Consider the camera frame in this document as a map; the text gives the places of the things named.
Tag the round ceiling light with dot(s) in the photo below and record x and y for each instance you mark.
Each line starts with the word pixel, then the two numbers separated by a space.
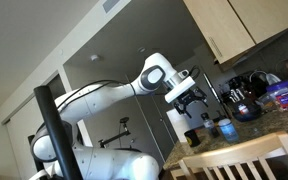
pixel 141 49

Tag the black mug yellow logo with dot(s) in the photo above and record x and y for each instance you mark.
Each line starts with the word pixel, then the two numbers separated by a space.
pixel 192 138

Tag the black capped spice bottle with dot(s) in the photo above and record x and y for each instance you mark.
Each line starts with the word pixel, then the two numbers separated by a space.
pixel 210 125

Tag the wooden chair back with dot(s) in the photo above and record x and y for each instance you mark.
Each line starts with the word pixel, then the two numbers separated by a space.
pixel 237 150

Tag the grey wall air vent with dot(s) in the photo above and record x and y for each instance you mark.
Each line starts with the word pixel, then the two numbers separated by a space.
pixel 110 4

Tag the plain light wood wall cabinet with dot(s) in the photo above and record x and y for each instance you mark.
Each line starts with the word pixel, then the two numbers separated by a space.
pixel 270 16

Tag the black coffee maker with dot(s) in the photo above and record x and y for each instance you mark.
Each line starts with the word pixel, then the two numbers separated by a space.
pixel 239 88

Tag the dark bowl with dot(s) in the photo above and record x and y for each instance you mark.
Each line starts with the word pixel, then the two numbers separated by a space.
pixel 250 115

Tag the tall black round pole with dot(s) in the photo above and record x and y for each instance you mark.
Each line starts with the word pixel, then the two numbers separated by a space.
pixel 57 133

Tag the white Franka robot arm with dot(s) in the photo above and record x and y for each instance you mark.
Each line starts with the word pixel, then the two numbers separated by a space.
pixel 110 96

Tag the white paper towel roll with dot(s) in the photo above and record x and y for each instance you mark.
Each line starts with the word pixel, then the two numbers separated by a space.
pixel 177 125

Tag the white blue pump bottle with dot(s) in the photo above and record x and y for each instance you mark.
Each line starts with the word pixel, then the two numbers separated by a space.
pixel 228 130

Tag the orange pill bottle white cap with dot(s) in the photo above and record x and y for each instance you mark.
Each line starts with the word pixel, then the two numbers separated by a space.
pixel 243 108

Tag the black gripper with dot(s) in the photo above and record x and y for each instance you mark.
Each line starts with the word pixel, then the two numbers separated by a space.
pixel 189 97

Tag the white smoke detector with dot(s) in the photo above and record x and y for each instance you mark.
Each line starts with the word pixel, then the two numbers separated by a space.
pixel 95 57

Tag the wall cabinet with vent slots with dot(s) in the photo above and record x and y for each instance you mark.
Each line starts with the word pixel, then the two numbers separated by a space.
pixel 217 23

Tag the clear jar purple lid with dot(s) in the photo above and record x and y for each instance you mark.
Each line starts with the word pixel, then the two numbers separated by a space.
pixel 284 96

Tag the white rimmed black appliance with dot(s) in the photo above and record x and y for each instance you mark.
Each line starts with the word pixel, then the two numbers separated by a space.
pixel 272 79

